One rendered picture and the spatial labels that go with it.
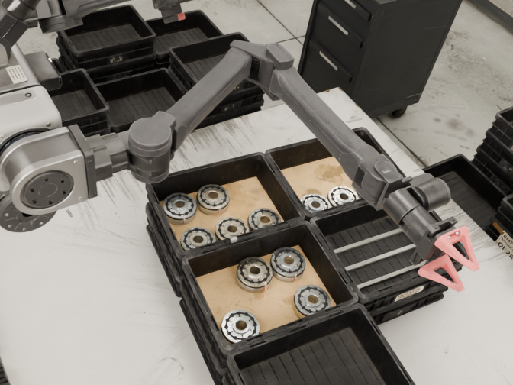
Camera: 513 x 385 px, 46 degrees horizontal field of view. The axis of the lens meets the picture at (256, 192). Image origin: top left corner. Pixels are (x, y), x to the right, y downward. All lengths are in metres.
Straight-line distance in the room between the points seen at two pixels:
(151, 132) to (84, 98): 1.67
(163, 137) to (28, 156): 0.23
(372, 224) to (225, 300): 0.56
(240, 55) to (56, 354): 0.95
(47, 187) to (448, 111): 3.17
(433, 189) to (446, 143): 2.55
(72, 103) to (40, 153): 1.67
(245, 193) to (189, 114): 0.77
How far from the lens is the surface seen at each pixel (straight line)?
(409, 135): 3.67
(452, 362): 1.93
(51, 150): 1.09
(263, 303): 1.70
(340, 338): 1.69
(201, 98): 1.24
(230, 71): 1.32
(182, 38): 3.35
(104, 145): 1.11
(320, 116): 1.25
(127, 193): 2.08
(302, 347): 1.65
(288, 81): 1.32
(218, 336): 1.52
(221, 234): 1.78
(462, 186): 3.08
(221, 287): 1.71
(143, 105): 2.90
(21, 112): 1.13
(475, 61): 4.53
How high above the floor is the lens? 2.26
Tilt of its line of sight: 47 degrees down
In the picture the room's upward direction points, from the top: 12 degrees clockwise
